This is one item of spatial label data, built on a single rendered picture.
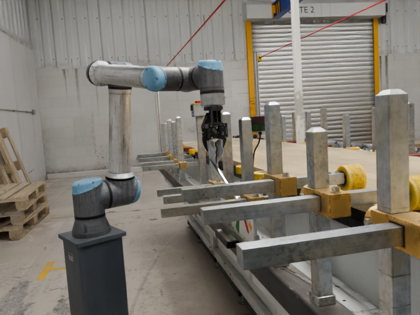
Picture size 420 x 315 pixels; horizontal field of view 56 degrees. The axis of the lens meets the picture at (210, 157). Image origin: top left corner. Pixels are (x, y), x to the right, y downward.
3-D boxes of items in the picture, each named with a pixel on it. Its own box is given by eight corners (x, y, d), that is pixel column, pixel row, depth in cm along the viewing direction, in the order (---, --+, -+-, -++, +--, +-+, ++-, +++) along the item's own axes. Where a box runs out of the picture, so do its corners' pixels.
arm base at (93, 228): (80, 240, 187) (78, 220, 187) (66, 233, 202) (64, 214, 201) (117, 232, 199) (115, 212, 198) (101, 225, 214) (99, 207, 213)
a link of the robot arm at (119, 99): (99, 204, 212) (97, 60, 195) (128, 198, 224) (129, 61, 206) (112, 212, 201) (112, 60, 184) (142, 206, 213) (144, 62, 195)
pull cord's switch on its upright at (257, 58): (261, 155, 430) (256, 50, 419) (257, 154, 444) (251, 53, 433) (268, 154, 432) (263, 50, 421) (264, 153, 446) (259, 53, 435)
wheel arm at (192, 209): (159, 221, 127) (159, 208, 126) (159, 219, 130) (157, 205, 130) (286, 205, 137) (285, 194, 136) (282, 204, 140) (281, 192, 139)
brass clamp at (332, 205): (327, 219, 81) (326, 195, 80) (297, 206, 94) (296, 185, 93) (354, 215, 82) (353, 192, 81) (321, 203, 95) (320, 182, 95)
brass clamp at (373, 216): (417, 260, 56) (417, 226, 56) (360, 235, 69) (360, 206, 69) (454, 255, 58) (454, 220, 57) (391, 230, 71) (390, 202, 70)
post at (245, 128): (249, 254, 139) (241, 117, 134) (245, 251, 142) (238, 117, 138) (258, 253, 140) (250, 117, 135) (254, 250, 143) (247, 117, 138)
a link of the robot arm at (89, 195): (69, 214, 201) (65, 180, 199) (100, 207, 212) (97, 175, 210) (81, 219, 189) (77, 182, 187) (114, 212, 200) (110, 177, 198)
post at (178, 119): (180, 184, 284) (175, 116, 280) (180, 183, 288) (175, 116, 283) (185, 183, 285) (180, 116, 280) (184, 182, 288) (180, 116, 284)
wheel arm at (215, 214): (204, 226, 78) (203, 208, 78) (200, 222, 82) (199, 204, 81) (420, 199, 89) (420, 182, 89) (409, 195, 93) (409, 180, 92)
